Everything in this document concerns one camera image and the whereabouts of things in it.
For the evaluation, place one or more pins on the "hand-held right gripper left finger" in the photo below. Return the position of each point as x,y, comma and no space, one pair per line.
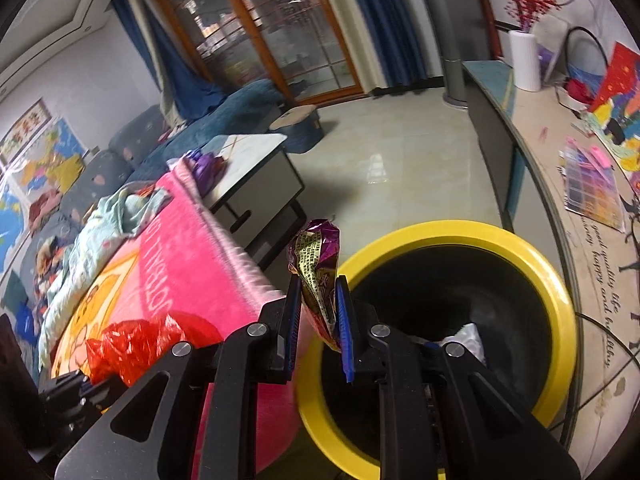
292,325

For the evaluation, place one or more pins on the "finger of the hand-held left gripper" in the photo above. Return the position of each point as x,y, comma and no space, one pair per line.
75,397

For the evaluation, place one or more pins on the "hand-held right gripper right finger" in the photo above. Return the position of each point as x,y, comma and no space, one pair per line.
345,325

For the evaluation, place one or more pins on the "purple yellow-green snack wrapper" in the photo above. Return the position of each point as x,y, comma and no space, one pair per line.
312,270

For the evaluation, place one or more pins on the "red plastic bag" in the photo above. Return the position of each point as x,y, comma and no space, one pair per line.
140,345

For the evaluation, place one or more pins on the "white plastic bag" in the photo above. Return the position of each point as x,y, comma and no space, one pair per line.
467,342

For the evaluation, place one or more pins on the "yellow-rimmed black trash bin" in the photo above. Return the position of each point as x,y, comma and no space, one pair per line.
450,236

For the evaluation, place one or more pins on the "pink printed blanket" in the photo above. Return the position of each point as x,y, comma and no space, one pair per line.
200,270

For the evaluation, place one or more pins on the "colourful clothes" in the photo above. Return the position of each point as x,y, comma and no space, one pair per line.
52,260

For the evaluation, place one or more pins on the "white top coffee table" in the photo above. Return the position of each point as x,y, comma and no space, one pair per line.
255,180

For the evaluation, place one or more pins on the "light blue printed quilt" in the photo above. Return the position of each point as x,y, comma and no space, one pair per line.
100,240

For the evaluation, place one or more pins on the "purple bag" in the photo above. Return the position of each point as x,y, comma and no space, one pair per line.
205,170

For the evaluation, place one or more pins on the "world map poster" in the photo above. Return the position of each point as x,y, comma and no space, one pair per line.
10,220

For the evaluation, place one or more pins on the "pink clothes pile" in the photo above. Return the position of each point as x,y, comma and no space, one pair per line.
44,210

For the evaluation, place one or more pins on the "round grey stool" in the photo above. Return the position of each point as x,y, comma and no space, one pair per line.
300,127

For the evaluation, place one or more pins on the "blue grey sofa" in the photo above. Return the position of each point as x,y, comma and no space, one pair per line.
225,115

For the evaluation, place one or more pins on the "yellow cushion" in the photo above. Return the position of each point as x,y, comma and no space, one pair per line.
70,174

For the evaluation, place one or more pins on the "country map poster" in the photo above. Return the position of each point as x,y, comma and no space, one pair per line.
55,145

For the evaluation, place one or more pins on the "long television cabinet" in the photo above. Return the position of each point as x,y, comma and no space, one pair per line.
550,170

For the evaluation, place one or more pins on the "framed embroidery picture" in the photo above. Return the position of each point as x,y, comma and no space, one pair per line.
27,130

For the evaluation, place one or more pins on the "blue curtain with beige lining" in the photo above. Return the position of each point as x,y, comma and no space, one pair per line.
385,25
180,75

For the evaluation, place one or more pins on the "clear bead organizer box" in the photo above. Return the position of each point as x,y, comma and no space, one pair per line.
592,185

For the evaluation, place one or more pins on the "wooden sliding glass door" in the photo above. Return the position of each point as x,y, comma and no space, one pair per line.
260,25

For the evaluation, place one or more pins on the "silver tower air conditioner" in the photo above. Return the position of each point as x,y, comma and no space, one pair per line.
445,35

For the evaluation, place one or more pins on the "white ribbed vase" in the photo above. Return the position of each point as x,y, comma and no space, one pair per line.
525,60

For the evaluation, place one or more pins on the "white canvas picture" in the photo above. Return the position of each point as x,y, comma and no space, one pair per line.
552,45

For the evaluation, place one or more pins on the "colourful portrait painting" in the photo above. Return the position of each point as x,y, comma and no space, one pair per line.
620,100

